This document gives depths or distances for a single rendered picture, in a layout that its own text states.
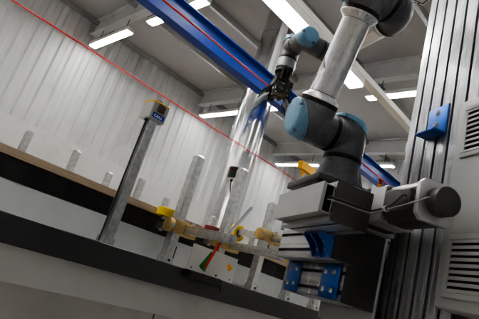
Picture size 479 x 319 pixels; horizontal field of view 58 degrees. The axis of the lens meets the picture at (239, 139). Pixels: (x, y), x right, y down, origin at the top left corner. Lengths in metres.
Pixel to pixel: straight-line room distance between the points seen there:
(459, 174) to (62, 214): 1.27
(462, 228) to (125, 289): 1.09
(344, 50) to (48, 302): 1.29
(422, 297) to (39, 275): 1.05
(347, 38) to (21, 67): 8.10
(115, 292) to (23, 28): 7.95
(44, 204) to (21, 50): 7.60
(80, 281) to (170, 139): 9.05
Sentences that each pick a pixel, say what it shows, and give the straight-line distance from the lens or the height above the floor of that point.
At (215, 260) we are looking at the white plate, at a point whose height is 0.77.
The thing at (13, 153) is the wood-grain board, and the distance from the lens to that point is 1.59.
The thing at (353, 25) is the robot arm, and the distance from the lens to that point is 1.33.
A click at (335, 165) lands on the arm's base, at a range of 1.29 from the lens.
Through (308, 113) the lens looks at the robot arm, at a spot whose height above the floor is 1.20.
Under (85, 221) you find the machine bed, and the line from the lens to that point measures 1.72.
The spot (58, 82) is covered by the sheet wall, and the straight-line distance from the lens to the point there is 9.25.
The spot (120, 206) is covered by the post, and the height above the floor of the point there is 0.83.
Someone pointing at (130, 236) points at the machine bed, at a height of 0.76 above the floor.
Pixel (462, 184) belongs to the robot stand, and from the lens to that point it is 1.03.
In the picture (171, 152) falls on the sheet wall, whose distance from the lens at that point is 10.43.
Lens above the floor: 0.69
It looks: 18 degrees up
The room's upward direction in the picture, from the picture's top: 17 degrees clockwise
